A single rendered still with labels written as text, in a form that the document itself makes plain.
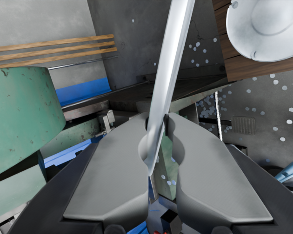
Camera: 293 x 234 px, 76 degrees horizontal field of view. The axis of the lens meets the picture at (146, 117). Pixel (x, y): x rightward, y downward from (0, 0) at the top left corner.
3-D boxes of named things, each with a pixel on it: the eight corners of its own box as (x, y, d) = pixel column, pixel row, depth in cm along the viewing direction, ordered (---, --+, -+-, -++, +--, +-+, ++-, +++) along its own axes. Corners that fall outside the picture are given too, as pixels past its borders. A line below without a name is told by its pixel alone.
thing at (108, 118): (112, 109, 86) (91, 117, 79) (121, 142, 90) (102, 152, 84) (105, 108, 90) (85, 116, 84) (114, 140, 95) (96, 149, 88)
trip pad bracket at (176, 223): (193, 198, 94) (168, 224, 82) (196, 213, 96) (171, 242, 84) (183, 193, 98) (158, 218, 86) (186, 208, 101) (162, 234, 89)
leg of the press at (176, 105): (241, 60, 105) (101, 111, 50) (243, 80, 108) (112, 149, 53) (138, 75, 174) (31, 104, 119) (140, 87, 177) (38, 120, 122)
